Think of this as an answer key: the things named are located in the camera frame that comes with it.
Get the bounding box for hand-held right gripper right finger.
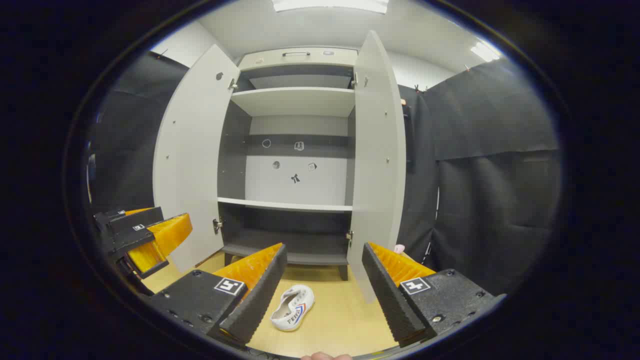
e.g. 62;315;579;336
361;242;506;348

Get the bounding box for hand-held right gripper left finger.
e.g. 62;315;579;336
148;243;288;348

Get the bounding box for white canvas shoe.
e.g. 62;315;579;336
270;284;316;332

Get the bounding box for white shoe cabinet door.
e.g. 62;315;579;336
346;30;407;304
152;44;241;273

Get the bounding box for white grey shoe cabinet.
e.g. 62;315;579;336
152;30;407;304

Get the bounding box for grey cabinet shelf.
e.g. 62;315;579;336
221;229;350;266

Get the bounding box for white cabinet shelf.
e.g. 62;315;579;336
217;196;354;214
230;87;356;118

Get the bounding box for black backdrop cloth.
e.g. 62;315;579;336
87;50;562;297

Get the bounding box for small ceiling light panel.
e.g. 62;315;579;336
470;41;501;63

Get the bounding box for long ceiling light panel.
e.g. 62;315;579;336
271;0;390;14

